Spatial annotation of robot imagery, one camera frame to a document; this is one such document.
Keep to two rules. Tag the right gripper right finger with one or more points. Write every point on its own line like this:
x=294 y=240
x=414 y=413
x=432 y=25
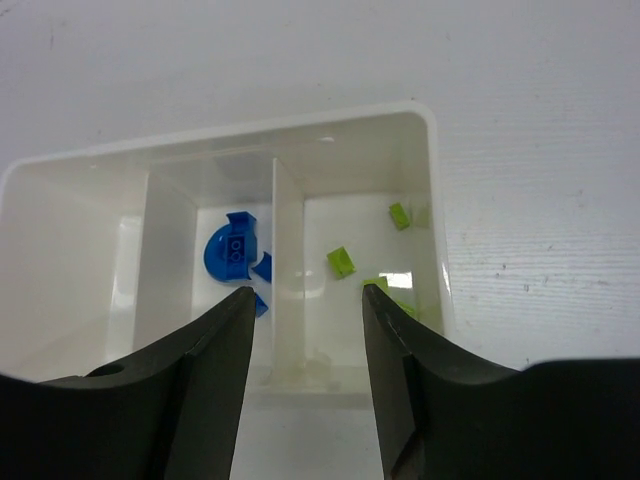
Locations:
x=443 y=412

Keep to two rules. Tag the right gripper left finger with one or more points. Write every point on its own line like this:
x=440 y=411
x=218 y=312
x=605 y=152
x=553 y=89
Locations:
x=170 y=410

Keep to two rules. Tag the large blue round lego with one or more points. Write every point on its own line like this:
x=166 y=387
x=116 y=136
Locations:
x=232 y=249

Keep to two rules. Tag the green lego brick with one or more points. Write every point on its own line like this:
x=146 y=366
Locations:
x=399 y=216

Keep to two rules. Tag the white three-compartment container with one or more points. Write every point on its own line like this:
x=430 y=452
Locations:
x=108 y=249

